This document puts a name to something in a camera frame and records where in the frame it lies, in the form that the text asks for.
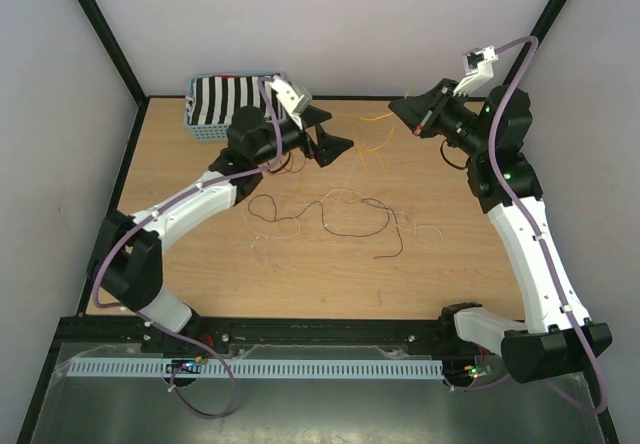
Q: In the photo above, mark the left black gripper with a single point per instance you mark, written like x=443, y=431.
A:
x=329, y=146

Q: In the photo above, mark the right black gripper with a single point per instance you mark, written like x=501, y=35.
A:
x=422, y=113

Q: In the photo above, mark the white zip tie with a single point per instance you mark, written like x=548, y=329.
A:
x=357, y=163

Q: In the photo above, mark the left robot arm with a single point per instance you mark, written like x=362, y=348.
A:
x=127, y=260

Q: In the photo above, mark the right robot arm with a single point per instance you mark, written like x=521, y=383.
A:
x=557, y=327

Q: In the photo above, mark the light blue plastic basket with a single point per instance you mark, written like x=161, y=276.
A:
x=219, y=133

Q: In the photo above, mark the black white striped cloth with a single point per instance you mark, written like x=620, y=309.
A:
x=212, y=101

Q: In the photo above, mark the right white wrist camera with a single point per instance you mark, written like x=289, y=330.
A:
x=478, y=68

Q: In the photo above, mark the light blue slotted cable duct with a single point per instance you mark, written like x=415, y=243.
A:
x=257, y=369

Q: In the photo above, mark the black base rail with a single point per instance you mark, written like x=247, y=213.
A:
x=418, y=337

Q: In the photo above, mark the black enclosure frame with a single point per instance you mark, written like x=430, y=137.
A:
x=35, y=416

